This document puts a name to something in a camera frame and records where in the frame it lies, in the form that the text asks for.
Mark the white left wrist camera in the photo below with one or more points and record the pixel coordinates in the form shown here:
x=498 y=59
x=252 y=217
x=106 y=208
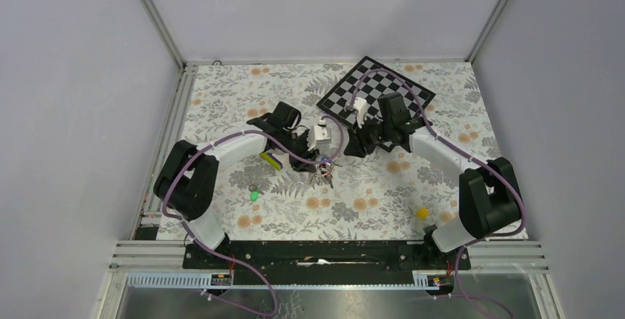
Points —
x=320 y=132

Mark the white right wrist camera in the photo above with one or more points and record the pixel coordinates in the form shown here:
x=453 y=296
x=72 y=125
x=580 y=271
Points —
x=360 y=106

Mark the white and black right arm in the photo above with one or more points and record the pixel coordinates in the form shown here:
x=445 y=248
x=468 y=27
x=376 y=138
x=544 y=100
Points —
x=488 y=198

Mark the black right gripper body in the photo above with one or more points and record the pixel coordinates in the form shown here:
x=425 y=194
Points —
x=371 y=134

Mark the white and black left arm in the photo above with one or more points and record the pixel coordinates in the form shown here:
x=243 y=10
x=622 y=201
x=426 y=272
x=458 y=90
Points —
x=186 y=183

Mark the aluminium frame rails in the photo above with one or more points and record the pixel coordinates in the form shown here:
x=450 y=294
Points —
x=132 y=73

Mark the green key tag with key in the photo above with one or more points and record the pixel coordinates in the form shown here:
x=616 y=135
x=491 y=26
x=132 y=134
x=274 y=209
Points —
x=254 y=193

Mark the yellow cube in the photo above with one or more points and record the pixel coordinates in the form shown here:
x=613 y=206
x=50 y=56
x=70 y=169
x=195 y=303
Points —
x=422 y=213

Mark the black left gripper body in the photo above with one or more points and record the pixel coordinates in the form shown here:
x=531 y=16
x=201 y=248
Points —
x=298 y=144

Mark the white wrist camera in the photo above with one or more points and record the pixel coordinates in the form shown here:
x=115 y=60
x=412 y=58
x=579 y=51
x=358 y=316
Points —
x=320 y=132
x=360 y=106

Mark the floral patterned table mat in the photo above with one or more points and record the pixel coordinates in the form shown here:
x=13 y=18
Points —
x=374 y=197

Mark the black and white chessboard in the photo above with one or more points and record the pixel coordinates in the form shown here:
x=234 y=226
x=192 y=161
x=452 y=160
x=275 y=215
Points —
x=376 y=90

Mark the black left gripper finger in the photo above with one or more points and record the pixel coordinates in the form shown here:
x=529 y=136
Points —
x=312 y=156
x=297 y=165

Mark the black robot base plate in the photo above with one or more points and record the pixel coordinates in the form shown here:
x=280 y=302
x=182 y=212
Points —
x=325 y=262

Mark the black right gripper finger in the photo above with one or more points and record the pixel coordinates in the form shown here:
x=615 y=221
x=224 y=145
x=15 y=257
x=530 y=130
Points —
x=355 y=149
x=355 y=137

